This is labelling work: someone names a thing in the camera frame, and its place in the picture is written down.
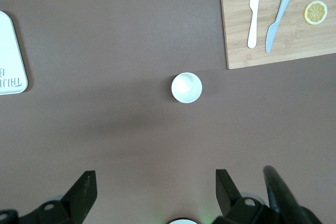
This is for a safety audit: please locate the white plastic cup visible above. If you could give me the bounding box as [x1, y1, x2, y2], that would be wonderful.
[171, 72, 203, 104]

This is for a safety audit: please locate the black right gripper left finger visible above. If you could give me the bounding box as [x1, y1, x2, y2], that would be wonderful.
[18, 170, 98, 224]

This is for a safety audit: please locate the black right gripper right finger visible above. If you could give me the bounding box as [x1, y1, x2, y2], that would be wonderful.
[212, 169, 271, 224]

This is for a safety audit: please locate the bamboo cutting board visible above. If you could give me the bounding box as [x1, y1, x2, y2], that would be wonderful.
[219, 0, 336, 70]

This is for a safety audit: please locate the grey plastic knife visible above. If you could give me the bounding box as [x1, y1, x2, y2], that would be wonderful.
[265, 0, 295, 54]

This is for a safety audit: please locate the lemon slice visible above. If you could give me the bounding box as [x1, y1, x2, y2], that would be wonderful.
[304, 0, 328, 26]

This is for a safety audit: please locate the cream tray with bear print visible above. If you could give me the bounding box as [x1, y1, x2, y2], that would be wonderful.
[0, 10, 29, 96]

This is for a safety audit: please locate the white plastic knife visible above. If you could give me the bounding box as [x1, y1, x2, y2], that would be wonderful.
[247, 0, 263, 49]

